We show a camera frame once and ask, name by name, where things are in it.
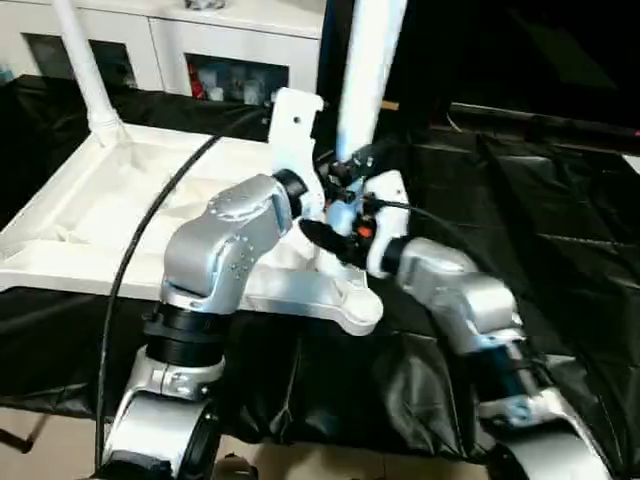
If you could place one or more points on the white plastic table leg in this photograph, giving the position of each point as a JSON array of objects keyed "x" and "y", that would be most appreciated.
[
  {"x": 370, "y": 75},
  {"x": 90, "y": 75}
]

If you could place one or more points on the white plastic table top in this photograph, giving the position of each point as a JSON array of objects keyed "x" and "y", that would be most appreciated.
[{"x": 75, "y": 215}]

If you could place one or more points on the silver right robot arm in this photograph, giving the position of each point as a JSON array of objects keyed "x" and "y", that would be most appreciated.
[{"x": 450, "y": 280}]

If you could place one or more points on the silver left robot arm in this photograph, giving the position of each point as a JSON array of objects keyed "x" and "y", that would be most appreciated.
[{"x": 225, "y": 235}]

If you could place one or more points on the small tan label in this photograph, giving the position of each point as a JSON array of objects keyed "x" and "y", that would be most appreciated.
[{"x": 390, "y": 106}]

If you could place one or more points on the long black bar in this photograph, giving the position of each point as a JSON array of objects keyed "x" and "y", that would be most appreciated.
[{"x": 550, "y": 122}]

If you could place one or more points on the black glossy mat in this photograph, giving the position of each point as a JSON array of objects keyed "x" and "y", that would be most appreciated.
[{"x": 550, "y": 225}]

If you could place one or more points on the large dark screen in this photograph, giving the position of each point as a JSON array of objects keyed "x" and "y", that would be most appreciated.
[{"x": 525, "y": 50}]

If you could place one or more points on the white glass-door cabinet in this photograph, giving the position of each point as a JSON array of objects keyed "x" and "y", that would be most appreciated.
[{"x": 167, "y": 55}]

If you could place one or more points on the dark bag of parts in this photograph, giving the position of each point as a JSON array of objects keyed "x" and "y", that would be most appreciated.
[{"x": 205, "y": 4}]

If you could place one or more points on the white flat panel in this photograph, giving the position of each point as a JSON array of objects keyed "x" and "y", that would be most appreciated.
[{"x": 635, "y": 164}]

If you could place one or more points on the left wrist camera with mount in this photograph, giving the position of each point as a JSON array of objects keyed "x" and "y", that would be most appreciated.
[{"x": 292, "y": 140}]

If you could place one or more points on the metal table frame bar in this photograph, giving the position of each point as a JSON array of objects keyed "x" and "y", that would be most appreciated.
[{"x": 15, "y": 439}]

